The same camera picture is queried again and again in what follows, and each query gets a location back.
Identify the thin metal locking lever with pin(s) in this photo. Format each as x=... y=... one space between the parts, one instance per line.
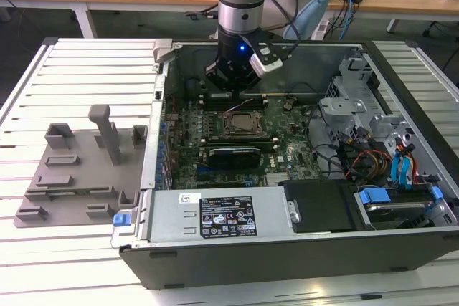
x=238 y=105

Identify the silver CPU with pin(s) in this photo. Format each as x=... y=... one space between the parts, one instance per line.
x=242 y=123

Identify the CPU socket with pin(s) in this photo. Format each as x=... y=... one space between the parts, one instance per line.
x=247 y=135

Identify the black RAM slot row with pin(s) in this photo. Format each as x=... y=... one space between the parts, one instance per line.
x=215 y=102
x=244 y=144

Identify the round coin cell battery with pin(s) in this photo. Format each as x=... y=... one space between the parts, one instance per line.
x=288 y=104

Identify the grey case corner latch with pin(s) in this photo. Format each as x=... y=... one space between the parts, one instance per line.
x=163 y=49

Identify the white power strip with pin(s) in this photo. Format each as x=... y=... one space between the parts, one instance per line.
x=321 y=28

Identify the black graphics card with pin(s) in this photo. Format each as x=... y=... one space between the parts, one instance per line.
x=233 y=157

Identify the green motherboard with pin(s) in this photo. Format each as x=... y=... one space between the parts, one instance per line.
x=294 y=148

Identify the silver metal drive cage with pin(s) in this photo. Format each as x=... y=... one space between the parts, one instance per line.
x=340 y=109

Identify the small silver chipset heatsink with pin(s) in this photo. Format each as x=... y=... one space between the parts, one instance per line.
x=276 y=177

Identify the grey power supply with label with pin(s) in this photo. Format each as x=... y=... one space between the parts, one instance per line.
x=172 y=214

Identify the grey plastic parts rack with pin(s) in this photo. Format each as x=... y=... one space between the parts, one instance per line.
x=89 y=173

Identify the hard disk in blue carrier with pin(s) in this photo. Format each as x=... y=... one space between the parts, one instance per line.
x=373 y=196

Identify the blue case latch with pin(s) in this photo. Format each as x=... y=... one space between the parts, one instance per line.
x=120 y=220

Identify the black open PC case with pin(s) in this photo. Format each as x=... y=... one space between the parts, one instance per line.
x=287 y=264

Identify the green RAM stick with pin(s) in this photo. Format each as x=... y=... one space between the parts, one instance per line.
x=68 y=193

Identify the small blue plastic clip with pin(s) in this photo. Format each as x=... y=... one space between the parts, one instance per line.
x=435 y=193

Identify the white wrist camera black mount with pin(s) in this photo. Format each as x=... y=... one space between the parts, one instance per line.
x=267 y=67

